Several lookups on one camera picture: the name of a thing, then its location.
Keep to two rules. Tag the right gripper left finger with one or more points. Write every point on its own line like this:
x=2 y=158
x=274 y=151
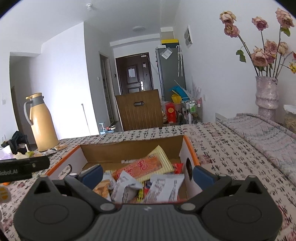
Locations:
x=83 y=184

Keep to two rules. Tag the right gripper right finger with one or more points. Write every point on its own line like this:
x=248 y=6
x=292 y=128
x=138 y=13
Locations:
x=211 y=185

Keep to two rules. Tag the white snack packet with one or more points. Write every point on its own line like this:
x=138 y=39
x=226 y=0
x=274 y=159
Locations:
x=164 y=188

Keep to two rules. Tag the oat crisp snack packet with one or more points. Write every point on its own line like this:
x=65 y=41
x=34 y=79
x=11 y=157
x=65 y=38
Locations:
x=102 y=189

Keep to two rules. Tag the calligraphy print tablecloth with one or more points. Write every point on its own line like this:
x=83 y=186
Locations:
x=219 y=150

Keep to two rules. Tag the white packet in box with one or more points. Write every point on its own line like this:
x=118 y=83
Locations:
x=126 y=188

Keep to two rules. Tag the pale yellow snack packet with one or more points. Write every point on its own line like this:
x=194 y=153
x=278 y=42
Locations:
x=167 y=166

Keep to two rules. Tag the red orange cardboard box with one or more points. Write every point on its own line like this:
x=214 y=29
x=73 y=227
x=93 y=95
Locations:
x=111 y=156

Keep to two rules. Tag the yellow thermos jug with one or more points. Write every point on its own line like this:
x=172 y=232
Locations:
x=39 y=118

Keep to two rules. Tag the orange long snack packet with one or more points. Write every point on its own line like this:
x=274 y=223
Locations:
x=141 y=167

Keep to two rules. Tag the metal trolley with bottles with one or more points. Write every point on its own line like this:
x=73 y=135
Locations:
x=192 y=111

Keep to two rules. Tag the folded grey patterned cloth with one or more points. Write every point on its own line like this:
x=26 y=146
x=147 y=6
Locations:
x=274 y=141

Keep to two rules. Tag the red gift box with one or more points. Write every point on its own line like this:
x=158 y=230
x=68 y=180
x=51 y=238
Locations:
x=171 y=112

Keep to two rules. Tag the pink textured vase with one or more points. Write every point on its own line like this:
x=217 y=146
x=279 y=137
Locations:
x=267 y=96

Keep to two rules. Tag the dark brown entrance door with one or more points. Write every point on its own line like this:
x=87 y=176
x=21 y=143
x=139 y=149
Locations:
x=134 y=73

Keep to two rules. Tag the grey refrigerator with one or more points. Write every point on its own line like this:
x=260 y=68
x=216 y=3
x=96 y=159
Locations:
x=169 y=70

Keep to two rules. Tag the dried pink rose bouquet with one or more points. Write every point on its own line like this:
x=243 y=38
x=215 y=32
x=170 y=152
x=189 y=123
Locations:
x=272 y=56

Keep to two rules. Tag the yellow box on refrigerator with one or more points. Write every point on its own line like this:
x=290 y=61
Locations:
x=169 y=41

